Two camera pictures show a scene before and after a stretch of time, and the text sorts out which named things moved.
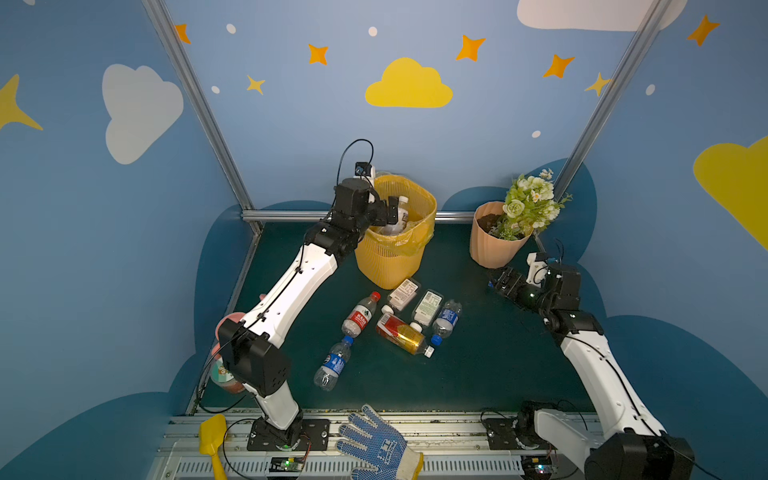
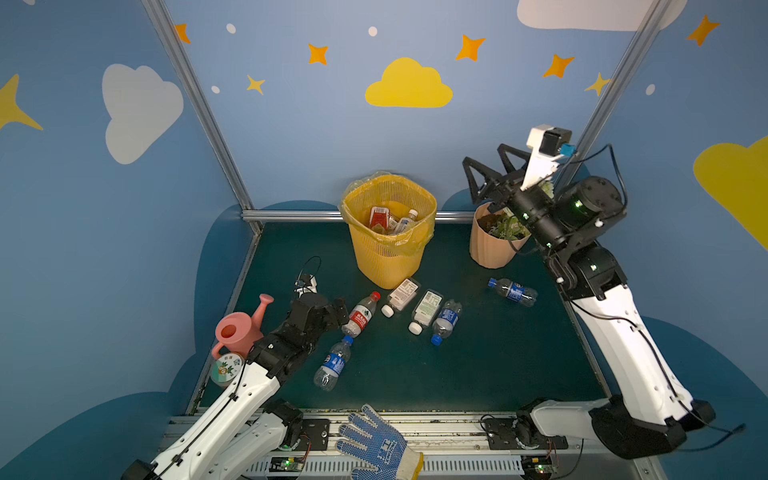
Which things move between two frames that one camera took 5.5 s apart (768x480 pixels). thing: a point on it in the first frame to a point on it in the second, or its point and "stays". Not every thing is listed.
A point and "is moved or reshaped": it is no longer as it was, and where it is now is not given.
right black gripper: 513,285 to 505,187
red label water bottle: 359,316 stays
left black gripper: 390,210 to 327,306
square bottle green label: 427,307 stays
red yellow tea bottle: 403,335 is moved or reshaped
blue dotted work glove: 388,453 stays
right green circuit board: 536,467 stays
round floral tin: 222,376 stays
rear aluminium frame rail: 313,216 stays
